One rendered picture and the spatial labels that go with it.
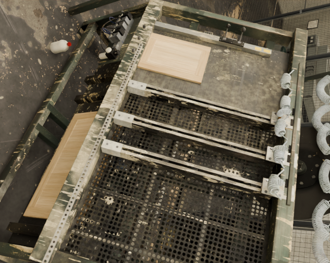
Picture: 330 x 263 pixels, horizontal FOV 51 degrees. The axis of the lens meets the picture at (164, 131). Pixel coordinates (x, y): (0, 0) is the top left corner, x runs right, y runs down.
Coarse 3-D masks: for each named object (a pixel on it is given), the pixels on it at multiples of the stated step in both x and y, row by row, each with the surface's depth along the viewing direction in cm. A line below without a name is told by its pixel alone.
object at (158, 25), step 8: (160, 24) 276; (168, 24) 277; (176, 32) 276; (184, 32) 274; (192, 32) 274; (200, 32) 275; (208, 40) 274; (216, 40) 272; (232, 48) 274; (240, 48) 271; (248, 48) 270; (264, 48) 271
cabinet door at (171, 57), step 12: (156, 36) 272; (156, 48) 266; (168, 48) 267; (180, 48) 268; (192, 48) 268; (204, 48) 269; (144, 60) 258; (156, 60) 259; (168, 60) 260; (180, 60) 261; (192, 60) 262; (204, 60) 262; (156, 72) 255; (168, 72) 254; (180, 72) 254; (192, 72) 256
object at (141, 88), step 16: (144, 96) 242; (160, 96) 237; (176, 96) 239; (192, 96) 237; (208, 112) 238; (224, 112) 233; (240, 112) 234; (272, 112) 230; (288, 112) 216; (272, 128) 233
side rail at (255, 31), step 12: (168, 12) 291; (180, 12) 288; (192, 12) 285; (204, 12) 286; (204, 24) 292; (216, 24) 288; (240, 24) 282; (252, 24) 283; (252, 36) 288; (264, 36) 285; (276, 36) 282; (288, 36) 279
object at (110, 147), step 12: (108, 144) 213; (120, 144) 213; (120, 156) 215; (132, 156) 211; (144, 156) 210; (156, 156) 211; (168, 168) 211; (180, 168) 208; (192, 168) 209; (204, 168) 209; (204, 180) 211; (216, 180) 207; (228, 180) 206; (240, 180) 207; (264, 180) 204; (252, 192) 207; (264, 192) 200
